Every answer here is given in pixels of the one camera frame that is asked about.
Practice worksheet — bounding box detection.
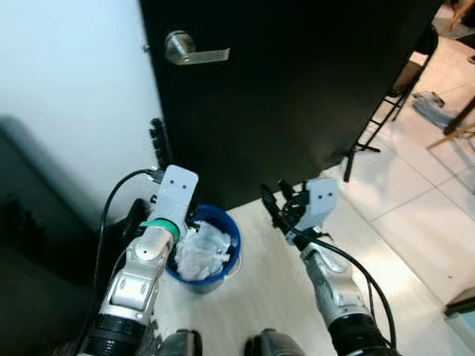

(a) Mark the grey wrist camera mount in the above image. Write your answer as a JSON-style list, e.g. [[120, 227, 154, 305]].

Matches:
[[301, 178, 339, 232], [154, 165, 200, 225]]

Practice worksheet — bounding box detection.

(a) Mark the grey robot right leg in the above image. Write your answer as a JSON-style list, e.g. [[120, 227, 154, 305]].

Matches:
[[245, 329, 307, 356]]

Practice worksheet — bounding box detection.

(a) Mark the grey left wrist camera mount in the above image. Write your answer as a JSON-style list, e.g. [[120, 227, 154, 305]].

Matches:
[[154, 165, 200, 225]]

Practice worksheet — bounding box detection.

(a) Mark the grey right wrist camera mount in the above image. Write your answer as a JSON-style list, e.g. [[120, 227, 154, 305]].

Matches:
[[301, 178, 339, 232]]

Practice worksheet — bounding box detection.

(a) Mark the blue plastic bucket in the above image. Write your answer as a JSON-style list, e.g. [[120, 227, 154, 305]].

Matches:
[[165, 205, 243, 291]]

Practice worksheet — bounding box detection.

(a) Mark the grey slipper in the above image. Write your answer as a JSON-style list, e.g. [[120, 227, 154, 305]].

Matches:
[[412, 91, 459, 129]]

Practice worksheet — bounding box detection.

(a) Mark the black door hinge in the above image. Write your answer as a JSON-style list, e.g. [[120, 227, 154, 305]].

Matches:
[[151, 117, 168, 170]]

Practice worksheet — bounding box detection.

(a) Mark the black door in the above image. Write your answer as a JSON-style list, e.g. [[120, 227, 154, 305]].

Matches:
[[140, 0, 445, 212]]

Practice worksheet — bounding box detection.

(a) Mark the black metal chair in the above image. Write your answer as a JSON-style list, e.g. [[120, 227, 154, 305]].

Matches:
[[343, 22, 440, 183]]

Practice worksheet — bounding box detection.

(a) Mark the wooden legged chair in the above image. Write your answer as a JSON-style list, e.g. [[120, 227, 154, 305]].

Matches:
[[427, 95, 475, 151], [444, 0, 475, 34]]

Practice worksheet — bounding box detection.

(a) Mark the silver lever door handle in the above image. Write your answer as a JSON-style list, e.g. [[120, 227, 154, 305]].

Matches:
[[164, 30, 231, 66]]

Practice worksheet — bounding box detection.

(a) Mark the white crumpled trash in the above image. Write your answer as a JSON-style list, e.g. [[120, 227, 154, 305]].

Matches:
[[174, 221, 233, 281]]

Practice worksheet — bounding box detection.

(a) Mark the black door threshold strip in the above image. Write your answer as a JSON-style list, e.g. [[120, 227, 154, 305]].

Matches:
[[444, 289, 475, 321]]

